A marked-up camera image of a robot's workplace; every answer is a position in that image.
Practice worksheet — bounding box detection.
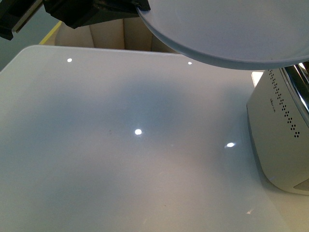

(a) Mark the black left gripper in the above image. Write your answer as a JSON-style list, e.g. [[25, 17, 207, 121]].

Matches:
[[0, 0, 151, 40]]

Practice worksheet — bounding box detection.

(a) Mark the grey-blue round plate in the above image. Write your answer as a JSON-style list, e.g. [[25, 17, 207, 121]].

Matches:
[[139, 0, 309, 70]]

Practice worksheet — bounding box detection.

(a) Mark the white chrome toaster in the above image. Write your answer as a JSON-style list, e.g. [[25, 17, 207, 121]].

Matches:
[[247, 62, 309, 195]]

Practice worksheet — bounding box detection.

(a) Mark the beige chair on left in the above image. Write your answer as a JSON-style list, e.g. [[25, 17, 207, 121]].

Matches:
[[55, 17, 176, 53]]

